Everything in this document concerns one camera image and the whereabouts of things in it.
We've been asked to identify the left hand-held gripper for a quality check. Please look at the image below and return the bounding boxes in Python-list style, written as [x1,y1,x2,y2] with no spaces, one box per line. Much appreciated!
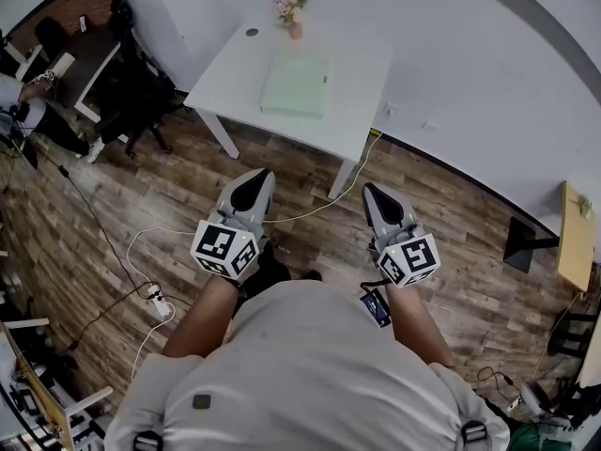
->
[190,167,277,286]

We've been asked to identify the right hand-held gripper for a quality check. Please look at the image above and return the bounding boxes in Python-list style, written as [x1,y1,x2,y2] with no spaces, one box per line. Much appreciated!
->
[362,181,440,290]

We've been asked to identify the light green item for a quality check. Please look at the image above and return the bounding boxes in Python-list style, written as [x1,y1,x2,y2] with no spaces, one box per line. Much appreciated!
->
[259,54,331,120]

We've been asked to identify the person's left forearm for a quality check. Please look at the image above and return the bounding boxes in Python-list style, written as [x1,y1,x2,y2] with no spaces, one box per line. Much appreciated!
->
[162,273,246,359]

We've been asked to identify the person's right forearm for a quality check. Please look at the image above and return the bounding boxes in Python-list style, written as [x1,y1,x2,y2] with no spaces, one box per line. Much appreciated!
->
[384,282,456,370]

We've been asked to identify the person's black trouser legs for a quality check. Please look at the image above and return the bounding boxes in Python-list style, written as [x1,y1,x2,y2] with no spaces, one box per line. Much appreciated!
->
[241,241,325,303]

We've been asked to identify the black waist device with screen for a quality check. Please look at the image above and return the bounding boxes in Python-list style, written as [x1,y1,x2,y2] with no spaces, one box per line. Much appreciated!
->
[359,287,393,329]

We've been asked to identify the white table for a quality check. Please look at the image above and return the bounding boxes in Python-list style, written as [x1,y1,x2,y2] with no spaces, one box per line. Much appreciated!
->
[182,20,394,201]

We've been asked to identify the white power strip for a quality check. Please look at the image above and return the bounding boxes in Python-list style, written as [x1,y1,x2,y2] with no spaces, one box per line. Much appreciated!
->
[144,283,173,319]

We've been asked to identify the black table base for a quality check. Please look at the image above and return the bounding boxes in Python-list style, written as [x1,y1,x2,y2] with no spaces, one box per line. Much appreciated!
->
[502,215,561,274]

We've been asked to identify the black office chair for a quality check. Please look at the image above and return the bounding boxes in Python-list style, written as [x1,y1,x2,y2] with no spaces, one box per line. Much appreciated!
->
[92,0,176,160]

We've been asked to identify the person's grey shirt torso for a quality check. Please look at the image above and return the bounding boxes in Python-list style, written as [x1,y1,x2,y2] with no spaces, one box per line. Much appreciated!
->
[102,279,512,451]

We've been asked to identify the pink flower vase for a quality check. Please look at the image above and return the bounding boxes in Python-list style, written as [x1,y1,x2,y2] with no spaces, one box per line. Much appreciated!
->
[270,0,312,41]

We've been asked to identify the light wooden table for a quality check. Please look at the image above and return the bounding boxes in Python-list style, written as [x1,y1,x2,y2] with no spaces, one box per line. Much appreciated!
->
[555,180,598,294]

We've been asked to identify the dark desk with white legs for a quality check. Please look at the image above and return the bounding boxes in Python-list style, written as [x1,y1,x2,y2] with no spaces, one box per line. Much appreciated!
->
[44,14,124,124]

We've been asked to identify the black stool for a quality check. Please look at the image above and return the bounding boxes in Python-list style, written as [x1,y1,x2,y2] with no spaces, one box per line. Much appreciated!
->
[547,306,600,360]

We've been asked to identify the green bag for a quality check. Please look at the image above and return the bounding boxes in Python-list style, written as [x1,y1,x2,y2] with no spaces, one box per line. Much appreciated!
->
[508,421,575,451]

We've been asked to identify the wooden shelf with clutter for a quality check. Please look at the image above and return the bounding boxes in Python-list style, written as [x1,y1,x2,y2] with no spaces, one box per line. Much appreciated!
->
[0,317,115,451]

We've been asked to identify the white power cable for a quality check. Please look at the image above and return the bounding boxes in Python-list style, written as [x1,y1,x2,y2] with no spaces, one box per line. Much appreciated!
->
[125,129,384,380]

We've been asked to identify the black floor cable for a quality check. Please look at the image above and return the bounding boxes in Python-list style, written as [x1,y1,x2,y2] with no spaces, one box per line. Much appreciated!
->
[44,150,193,350]

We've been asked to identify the thin black cable with adapter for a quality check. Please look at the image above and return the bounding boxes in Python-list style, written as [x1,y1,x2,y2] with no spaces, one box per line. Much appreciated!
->
[476,365,522,406]

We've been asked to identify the black backpack strap buckle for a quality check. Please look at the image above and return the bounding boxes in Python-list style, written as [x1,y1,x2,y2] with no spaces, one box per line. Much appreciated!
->
[132,429,164,451]
[461,419,487,451]

